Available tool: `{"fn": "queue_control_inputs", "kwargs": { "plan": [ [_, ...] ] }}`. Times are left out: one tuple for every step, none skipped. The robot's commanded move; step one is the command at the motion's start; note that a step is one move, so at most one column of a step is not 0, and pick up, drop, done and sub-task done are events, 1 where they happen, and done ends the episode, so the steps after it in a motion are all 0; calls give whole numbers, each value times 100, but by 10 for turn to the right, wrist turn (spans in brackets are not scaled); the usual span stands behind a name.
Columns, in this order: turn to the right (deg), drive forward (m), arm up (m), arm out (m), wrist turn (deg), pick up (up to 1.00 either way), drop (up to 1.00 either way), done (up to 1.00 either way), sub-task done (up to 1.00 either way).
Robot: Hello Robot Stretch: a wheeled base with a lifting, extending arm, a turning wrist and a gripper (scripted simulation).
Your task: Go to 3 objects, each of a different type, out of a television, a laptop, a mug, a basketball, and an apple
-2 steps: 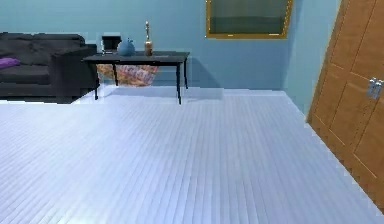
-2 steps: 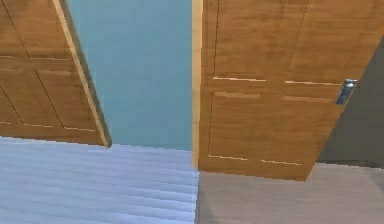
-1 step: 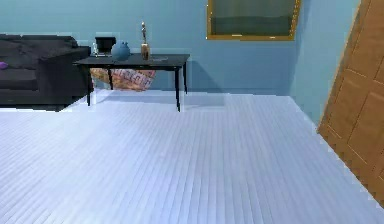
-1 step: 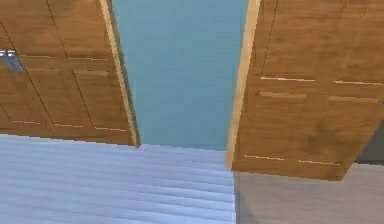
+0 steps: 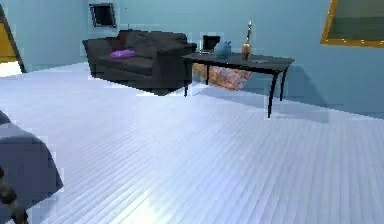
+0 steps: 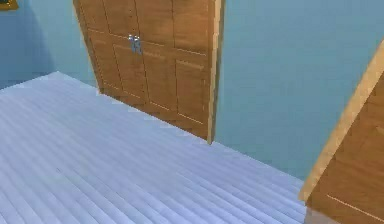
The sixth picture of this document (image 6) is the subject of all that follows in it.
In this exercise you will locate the gold framed wall picture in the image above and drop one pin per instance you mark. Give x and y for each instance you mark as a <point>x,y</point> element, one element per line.
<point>6,4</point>

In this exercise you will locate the brown wooden room door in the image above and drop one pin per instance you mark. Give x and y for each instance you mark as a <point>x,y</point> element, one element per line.
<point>356,166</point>
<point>160,73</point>

